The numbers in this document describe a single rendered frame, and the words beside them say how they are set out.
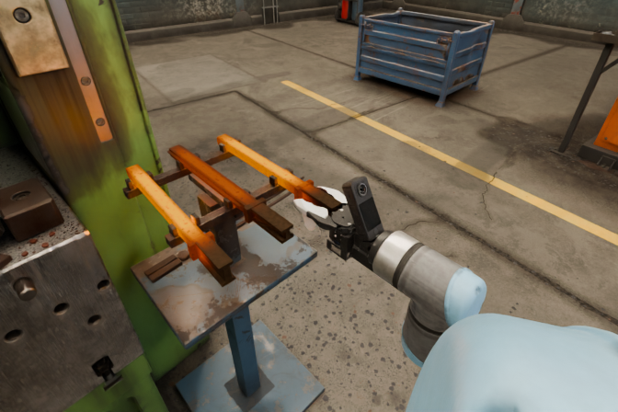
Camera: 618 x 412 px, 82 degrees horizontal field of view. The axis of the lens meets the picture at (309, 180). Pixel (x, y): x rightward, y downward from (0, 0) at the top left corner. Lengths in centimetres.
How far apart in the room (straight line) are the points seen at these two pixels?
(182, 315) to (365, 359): 92
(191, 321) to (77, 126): 52
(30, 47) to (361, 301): 151
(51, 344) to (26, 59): 59
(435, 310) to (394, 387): 101
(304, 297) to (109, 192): 105
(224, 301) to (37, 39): 67
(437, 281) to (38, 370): 85
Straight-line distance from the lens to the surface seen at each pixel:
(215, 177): 81
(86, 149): 101
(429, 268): 60
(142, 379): 127
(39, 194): 91
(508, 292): 203
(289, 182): 78
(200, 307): 92
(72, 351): 105
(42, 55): 92
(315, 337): 166
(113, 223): 112
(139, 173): 89
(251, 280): 94
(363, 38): 433
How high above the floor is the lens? 141
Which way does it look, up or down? 34 degrees down
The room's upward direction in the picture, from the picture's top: straight up
